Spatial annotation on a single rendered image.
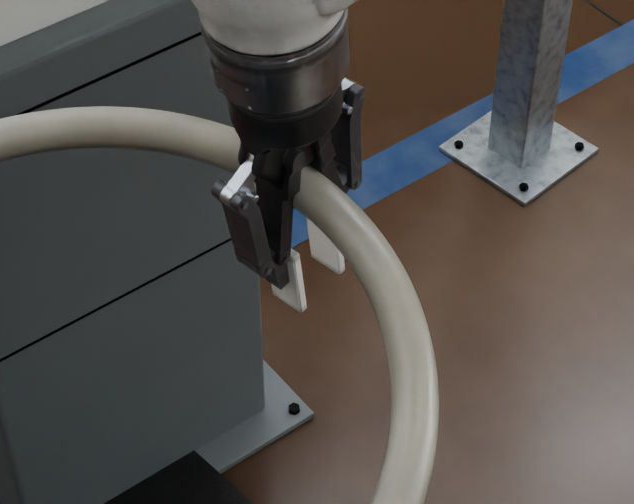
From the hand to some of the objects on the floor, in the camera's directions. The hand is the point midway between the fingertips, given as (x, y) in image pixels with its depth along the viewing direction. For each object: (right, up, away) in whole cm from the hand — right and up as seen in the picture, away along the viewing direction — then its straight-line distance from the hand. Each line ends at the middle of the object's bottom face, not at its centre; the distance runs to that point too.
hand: (305, 256), depth 109 cm
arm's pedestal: (-34, -21, +111) cm, 118 cm away
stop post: (+36, +18, +148) cm, 154 cm away
